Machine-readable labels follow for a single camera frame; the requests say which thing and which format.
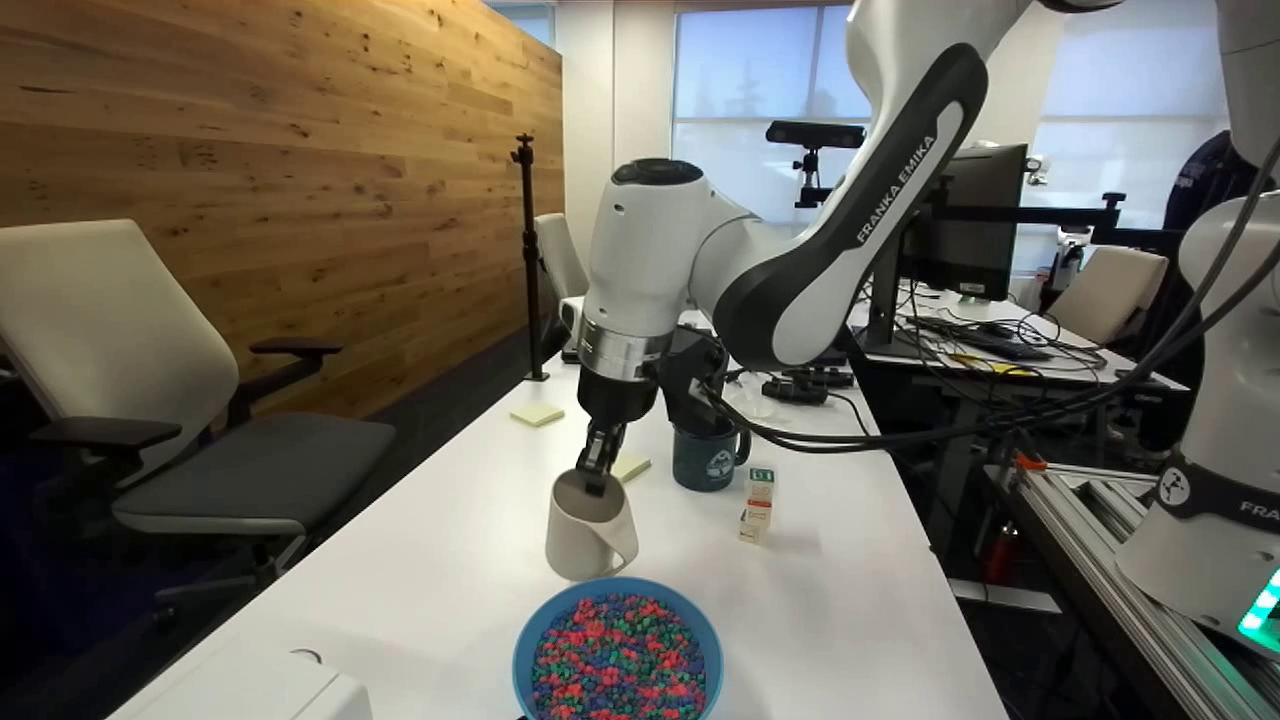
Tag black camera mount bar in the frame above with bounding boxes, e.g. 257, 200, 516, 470
797, 142, 1132, 249

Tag black computer monitor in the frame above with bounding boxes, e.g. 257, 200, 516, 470
864, 141, 1032, 353

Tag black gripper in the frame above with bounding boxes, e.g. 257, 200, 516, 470
571, 373, 666, 488

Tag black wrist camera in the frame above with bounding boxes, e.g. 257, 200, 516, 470
659, 332, 735, 441

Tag beige office chair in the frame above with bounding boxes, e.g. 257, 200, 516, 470
1044, 238, 1170, 348

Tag blue bowl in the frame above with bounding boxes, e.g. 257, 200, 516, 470
508, 570, 730, 720

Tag orange clamp handle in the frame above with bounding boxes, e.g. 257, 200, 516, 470
1004, 446, 1051, 488

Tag black electronic device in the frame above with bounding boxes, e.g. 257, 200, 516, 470
759, 367, 839, 407

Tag white ceramic cup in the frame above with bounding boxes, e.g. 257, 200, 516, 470
541, 466, 645, 583

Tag white office chair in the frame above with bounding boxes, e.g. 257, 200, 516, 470
531, 208, 594, 332

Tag black stereo camera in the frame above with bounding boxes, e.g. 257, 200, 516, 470
762, 116, 871, 151

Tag white chair with grey seat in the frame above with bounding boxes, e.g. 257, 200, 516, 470
0, 216, 398, 632

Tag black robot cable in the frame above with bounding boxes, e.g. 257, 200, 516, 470
693, 142, 1280, 457

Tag aluminium mounting rail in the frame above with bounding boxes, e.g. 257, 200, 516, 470
991, 452, 1280, 720

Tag black side desk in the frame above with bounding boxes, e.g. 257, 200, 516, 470
851, 283, 1196, 470

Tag multicoloured beads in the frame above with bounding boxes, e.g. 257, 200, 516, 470
526, 591, 711, 720

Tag dark blue mug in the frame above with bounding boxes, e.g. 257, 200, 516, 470
666, 419, 755, 497

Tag black tripod pole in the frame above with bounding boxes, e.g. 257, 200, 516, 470
508, 132, 552, 385

